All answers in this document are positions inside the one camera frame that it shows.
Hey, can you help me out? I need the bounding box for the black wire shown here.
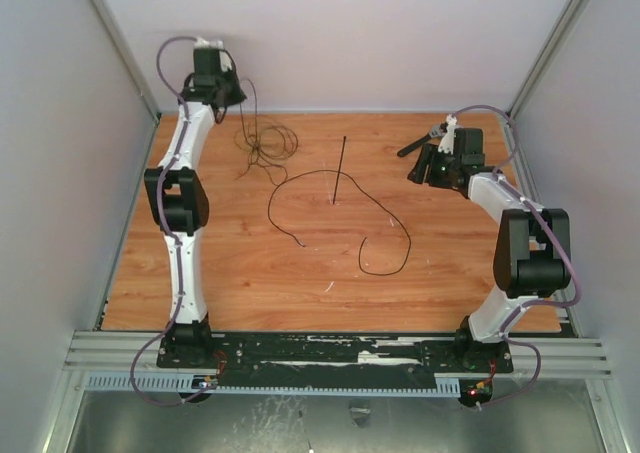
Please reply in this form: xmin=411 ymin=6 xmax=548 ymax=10
xmin=267 ymin=170 xmax=413 ymax=277

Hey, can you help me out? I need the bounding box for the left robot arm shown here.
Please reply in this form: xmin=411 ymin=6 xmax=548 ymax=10
xmin=143 ymin=38 xmax=246 ymax=368

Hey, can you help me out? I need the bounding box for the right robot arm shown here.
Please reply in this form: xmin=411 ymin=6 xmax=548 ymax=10
xmin=397 ymin=123 xmax=571 ymax=371

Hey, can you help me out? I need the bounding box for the black zip tie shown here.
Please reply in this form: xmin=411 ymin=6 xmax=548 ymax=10
xmin=331 ymin=135 xmax=347 ymax=205

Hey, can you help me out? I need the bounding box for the black adjustable wrench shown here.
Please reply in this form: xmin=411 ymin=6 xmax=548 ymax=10
xmin=396 ymin=123 xmax=446 ymax=158

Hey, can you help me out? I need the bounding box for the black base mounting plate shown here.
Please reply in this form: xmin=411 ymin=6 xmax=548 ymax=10
xmin=182 ymin=333 xmax=514 ymax=389

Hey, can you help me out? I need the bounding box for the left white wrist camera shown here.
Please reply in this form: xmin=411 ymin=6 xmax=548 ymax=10
xmin=194 ymin=37 xmax=234 ymax=72

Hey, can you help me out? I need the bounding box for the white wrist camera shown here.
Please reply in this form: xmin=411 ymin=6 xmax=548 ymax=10
xmin=194 ymin=37 xmax=234 ymax=72
xmin=438 ymin=115 xmax=458 ymax=154

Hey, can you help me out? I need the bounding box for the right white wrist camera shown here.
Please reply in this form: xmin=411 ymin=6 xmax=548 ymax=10
xmin=438 ymin=115 xmax=458 ymax=154

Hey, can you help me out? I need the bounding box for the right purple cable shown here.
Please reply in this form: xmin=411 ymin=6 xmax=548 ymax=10
xmin=449 ymin=104 xmax=585 ymax=414

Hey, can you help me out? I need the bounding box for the aluminium front rail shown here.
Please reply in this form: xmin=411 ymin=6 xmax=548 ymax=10
xmin=63 ymin=331 xmax=611 ymax=379

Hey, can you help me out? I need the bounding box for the grey slotted cable duct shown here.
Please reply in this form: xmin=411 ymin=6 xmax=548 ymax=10
xmin=83 ymin=371 xmax=461 ymax=397

